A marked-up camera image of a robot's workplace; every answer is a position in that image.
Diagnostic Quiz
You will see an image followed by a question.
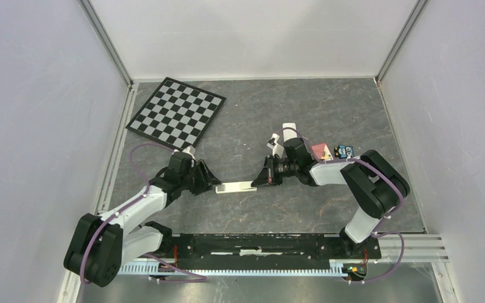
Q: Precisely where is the black white chessboard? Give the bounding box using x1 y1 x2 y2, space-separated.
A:
126 77 226 150

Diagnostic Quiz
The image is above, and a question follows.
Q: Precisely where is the white remote with dark buttons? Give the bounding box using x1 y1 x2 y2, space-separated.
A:
282 122 298 141

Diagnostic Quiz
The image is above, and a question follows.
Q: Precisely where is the blue owl figurine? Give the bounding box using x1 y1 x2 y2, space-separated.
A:
333 145 354 159

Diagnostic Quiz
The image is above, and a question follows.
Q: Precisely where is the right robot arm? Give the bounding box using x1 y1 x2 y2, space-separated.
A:
251 137 411 258

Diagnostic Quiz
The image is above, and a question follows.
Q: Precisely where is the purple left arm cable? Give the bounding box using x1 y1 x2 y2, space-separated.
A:
78 142 176 285

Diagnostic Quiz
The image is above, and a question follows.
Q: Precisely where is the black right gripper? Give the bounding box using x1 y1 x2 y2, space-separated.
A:
251 155 298 188

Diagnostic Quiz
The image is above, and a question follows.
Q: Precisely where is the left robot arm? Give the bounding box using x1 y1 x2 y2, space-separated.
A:
63 150 221 287

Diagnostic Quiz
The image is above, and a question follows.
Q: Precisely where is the white cable duct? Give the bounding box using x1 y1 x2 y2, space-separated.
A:
117 258 364 278

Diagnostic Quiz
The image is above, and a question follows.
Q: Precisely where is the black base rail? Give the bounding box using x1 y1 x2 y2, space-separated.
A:
154 233 382 271

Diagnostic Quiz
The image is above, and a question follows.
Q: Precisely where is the white slim remote control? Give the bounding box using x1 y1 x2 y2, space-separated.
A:
215 181 257 194

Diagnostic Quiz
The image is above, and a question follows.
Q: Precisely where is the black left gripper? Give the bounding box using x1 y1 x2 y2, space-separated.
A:
179 159 221 196

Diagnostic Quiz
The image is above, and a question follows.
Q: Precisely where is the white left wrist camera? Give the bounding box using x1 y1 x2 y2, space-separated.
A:
183 145 196 158

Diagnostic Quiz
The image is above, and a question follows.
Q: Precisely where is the red playing card box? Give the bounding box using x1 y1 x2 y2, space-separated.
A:
311 143 334 163

